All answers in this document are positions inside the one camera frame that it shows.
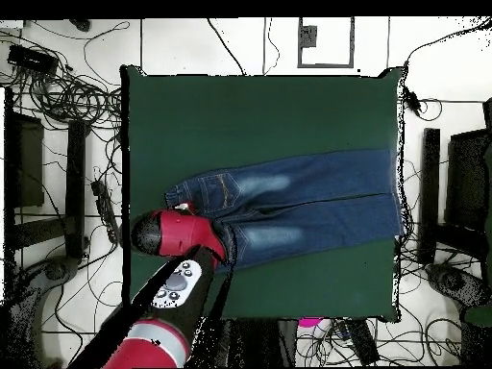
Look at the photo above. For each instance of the black electronics box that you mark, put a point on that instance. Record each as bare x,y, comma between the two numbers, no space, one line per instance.
30,59

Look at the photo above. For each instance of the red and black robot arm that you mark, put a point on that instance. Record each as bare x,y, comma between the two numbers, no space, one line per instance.
177,238

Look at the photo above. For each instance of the black upright bar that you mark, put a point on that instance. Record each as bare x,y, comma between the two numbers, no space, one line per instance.
430,184

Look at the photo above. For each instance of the green round object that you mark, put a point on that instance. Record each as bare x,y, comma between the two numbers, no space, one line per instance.
480,316

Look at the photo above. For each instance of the small grey square plate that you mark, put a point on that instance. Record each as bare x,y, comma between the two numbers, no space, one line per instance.
308,36

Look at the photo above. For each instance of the blue denim jeans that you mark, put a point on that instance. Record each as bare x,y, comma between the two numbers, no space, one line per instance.
307,207

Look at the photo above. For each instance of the black power strip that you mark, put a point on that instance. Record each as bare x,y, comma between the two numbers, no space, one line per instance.
105,211
363,342

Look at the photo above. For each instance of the pink object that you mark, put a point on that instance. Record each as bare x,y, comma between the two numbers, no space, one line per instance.
309,322

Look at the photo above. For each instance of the black power adapter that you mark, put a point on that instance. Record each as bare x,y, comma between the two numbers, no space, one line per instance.
414,102

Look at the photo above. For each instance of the small black floor object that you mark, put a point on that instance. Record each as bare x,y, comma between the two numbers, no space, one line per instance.
82,25

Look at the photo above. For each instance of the grey square floor frame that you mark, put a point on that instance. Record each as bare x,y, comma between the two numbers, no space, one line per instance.
326,65

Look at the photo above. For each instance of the black panel stand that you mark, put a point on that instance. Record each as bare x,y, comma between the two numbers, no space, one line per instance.
467,180

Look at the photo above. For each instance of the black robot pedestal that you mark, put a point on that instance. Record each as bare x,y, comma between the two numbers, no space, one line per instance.
261,342

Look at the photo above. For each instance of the black metal stand frame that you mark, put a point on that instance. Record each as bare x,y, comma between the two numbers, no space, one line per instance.
75,173

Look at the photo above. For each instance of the dark green table cloth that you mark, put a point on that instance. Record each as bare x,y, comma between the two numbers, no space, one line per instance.
250,115

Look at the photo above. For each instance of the black stand leg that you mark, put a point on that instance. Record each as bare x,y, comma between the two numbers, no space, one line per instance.
57,269
453,282

